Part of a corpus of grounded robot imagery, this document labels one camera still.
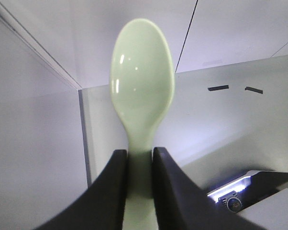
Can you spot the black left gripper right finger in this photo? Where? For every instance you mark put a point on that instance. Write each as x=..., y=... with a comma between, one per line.
x=181, y=205

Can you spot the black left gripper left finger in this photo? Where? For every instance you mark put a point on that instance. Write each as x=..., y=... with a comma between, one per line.
x=101, y=206

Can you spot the mint green plastic spoon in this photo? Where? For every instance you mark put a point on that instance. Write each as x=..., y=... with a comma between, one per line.
x=142, y=85

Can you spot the black disinfection cabinet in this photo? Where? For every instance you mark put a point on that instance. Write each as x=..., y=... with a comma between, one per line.
x=260, y=197

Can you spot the white side cabinet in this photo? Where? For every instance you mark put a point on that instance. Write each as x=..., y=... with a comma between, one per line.
x=45, y=139

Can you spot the black tape strip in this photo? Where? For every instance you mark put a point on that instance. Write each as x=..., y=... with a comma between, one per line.
x=217, y=88
x=247, y=88

